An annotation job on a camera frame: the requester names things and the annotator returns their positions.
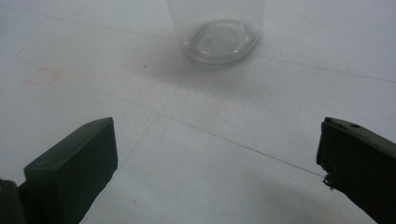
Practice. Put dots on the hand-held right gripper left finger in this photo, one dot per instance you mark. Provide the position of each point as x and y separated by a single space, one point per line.
71 165

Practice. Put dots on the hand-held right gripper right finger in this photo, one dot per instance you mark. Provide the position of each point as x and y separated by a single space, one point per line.
361 165

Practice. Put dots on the clear glass jar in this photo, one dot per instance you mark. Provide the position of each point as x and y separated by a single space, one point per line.
221 40

